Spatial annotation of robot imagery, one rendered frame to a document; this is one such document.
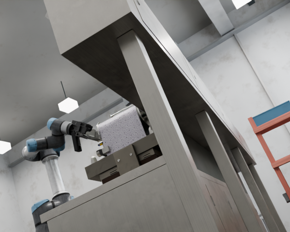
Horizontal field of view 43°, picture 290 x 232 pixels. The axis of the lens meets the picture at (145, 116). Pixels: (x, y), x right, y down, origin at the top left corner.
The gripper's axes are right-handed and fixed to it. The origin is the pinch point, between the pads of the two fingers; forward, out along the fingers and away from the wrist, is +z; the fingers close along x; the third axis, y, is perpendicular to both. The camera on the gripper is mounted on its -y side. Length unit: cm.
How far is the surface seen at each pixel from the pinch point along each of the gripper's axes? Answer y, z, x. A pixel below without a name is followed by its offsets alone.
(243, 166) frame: 17, 60, 112
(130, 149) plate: -1.5, 34.4, -27.6
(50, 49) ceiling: 240, -604, 589
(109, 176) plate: -15.3, 26.5, -24.3
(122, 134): 6.1, 16.3, -5.7
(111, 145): -0.8, 11.7, -5.7
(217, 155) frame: 9, 63, 7
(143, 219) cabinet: -27, 51, -32
